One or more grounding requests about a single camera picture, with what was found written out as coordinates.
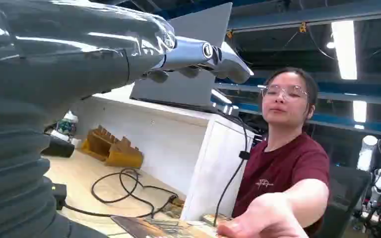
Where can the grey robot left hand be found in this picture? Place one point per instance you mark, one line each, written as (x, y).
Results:
(62, 62)

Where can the black flat device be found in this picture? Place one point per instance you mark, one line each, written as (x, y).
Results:
(59, 148)

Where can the long ceiling light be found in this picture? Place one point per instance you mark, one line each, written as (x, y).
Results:
(344, 49)

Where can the black chair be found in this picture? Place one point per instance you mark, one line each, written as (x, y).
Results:
(345, 200)

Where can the black power adapter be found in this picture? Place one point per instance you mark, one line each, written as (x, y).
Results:
(59, 195)

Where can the printed card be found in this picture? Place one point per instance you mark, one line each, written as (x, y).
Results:
(157, 228)

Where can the white desk partition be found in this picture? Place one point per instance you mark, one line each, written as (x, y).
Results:
(174, 148)

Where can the clear eyeglasses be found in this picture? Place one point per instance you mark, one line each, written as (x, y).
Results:
(285, 92)

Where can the person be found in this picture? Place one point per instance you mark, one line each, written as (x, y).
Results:
(285, 157)

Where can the short ceiling light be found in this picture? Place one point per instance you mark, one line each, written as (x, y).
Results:
(359, 111)

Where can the ribbed grey left arm sleeve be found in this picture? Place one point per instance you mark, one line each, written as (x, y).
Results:
(13, 170)

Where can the person's hand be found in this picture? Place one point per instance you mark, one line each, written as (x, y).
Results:
(262, 220)

